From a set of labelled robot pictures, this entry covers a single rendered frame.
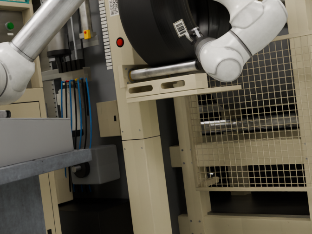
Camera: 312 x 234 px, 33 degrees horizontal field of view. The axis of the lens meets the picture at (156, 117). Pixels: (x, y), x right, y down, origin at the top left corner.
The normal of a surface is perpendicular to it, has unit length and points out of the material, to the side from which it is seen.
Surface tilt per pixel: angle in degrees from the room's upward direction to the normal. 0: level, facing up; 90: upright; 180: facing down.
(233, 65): 107
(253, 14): 78
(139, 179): 90
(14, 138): 90
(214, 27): 70
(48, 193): 90
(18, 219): 90
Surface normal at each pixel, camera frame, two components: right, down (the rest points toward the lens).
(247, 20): -0.30, -0.10
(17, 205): 0.88, -0.10
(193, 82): -0.59, 0.10
